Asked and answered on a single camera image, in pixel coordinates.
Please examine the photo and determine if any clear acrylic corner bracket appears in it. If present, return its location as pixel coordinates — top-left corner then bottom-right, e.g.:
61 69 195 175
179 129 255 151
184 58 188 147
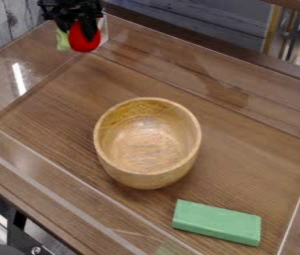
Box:
97 12 109 47

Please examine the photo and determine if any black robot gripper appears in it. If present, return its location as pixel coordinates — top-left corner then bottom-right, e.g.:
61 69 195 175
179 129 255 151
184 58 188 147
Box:
37 0 104 42

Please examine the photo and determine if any wooden bowl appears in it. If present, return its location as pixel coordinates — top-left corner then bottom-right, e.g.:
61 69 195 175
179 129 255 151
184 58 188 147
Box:
95 97 202 190

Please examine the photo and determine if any red plush fruit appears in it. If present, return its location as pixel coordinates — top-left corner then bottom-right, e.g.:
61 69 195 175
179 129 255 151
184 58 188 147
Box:
57 21 103 53

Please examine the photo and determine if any wooden chair in background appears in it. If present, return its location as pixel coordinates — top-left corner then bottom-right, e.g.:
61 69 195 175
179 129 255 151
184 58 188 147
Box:
259 0 300 63

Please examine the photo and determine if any black table leg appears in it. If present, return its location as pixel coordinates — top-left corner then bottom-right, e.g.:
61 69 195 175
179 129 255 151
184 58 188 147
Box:
8 209 54 255

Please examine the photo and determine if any green rectangular block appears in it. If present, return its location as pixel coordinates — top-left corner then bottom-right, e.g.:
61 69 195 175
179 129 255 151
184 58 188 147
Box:
172 199 262 247

